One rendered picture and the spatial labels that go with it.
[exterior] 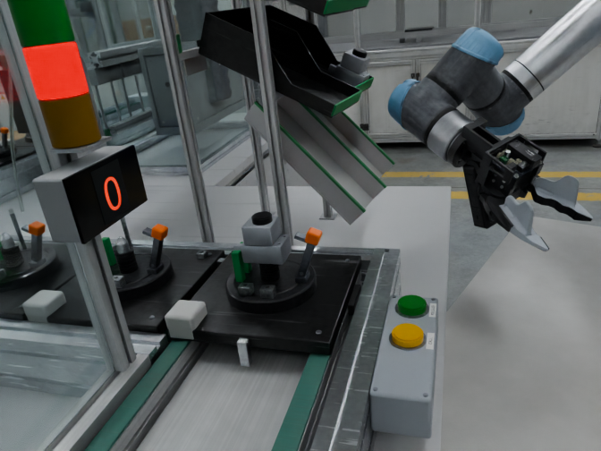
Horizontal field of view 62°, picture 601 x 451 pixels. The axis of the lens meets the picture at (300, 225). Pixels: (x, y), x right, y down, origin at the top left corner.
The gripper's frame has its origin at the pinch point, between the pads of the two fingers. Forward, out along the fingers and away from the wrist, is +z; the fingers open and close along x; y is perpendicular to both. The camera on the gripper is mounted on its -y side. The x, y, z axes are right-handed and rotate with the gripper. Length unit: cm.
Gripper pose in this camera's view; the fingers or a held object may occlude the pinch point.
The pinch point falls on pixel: (562, 234)
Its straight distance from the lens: 80.7
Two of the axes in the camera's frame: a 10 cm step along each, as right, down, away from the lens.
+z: 5.5, 6.4, -5.4
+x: 8.3, -4.5, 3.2
